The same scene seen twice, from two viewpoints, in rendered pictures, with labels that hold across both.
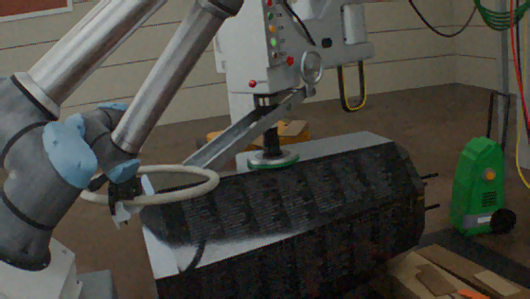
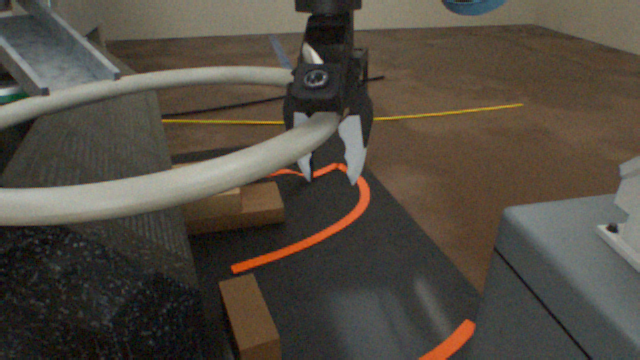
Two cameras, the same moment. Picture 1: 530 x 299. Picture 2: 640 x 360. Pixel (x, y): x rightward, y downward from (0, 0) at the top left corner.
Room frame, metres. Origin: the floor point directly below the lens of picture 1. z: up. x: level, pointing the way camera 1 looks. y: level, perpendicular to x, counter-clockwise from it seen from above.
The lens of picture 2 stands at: (1.56, 0.90, 1.15)
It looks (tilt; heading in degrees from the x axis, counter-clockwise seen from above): 29 degrees down; 270
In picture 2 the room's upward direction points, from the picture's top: straight up
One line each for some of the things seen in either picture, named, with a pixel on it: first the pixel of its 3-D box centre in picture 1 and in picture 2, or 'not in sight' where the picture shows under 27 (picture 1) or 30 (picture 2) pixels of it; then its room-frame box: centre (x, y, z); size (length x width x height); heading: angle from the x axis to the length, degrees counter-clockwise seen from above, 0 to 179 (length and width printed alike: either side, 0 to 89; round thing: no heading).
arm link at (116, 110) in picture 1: (114, 123); not in sight; (1.55, 0.40, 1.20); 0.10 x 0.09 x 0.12; 149
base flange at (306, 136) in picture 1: (256, 135); not in sight; (3.14, -0.02, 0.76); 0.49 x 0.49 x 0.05; 18
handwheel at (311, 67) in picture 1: (305, 66); not in sight; (2.25, -0.24, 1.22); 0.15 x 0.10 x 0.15; 137
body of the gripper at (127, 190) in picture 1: (123, 179); (331, 53); (1.55, 0.39, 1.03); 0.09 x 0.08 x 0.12; 76
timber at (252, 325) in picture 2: not in sight; (248, 321); (1.79, -0.10, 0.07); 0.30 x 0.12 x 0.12; 113
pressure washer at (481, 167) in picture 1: (479, 163); not in sight; (3.12, -1.39, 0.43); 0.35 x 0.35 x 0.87; 3
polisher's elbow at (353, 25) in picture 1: (345, 24); not in sight; (2.73, -0.52, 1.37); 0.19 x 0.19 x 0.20
